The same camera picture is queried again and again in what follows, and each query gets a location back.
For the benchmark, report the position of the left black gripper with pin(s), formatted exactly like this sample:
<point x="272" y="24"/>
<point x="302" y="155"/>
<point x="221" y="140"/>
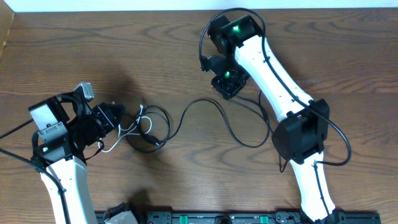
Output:
<point x="109" y="119"/>

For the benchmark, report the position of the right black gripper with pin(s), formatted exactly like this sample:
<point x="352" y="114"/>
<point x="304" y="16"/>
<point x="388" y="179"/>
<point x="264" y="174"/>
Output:
<point x="228" y="91"/>

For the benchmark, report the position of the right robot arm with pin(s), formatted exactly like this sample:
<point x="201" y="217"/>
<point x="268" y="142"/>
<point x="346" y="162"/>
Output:
<point x="245" y="53"/>

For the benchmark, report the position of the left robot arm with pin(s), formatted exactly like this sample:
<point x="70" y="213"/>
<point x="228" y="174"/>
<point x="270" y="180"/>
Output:
<point x="66" y="125"/>

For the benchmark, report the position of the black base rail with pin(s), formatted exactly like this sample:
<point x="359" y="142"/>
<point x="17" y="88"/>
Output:
<point x="128" y="213"/>

